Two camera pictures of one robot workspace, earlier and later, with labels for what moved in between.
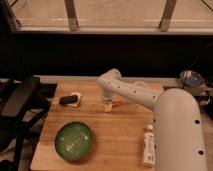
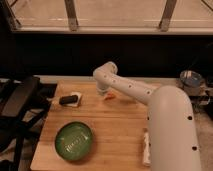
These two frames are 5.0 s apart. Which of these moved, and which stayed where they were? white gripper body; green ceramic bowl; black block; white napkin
Moved: white gripper body
Stayed: black block; green ceramic bowl; white napkin
